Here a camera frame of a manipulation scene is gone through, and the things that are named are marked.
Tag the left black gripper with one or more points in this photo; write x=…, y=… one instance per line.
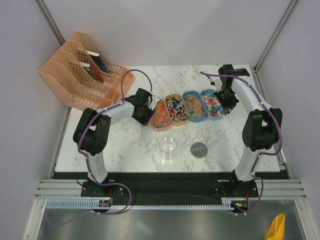
x=145, y=121

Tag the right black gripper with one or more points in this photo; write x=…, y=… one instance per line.
x=227, y=106

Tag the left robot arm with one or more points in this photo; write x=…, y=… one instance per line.
x=92, y=131

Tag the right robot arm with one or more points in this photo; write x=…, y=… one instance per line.
x=262, y=128

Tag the light blue candy tray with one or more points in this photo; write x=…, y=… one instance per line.
x=212, y=105

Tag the pink star candy tray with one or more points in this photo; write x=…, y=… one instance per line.
x=161, y=121

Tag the blue jelly candy tray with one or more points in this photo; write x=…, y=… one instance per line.
x=194, y=106

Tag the tan lollipop tray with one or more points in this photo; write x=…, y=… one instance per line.
x=176, y=108

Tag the clear plastic jar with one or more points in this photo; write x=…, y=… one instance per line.
x=167, y=149

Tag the silver jar lid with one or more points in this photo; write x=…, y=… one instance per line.
x=198, y=150

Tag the red green book in rack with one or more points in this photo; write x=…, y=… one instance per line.
x=92, y=72

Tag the black book in rack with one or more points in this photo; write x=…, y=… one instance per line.
x=96, y=57

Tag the peach file organizer rack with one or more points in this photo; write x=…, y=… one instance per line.
x=74, y=86

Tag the yellow plastic scoop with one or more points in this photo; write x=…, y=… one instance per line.
x=277, y=228

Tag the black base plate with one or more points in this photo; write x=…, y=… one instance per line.
x=170, y=188

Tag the white cable duct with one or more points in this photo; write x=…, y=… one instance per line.
x=96, y=204

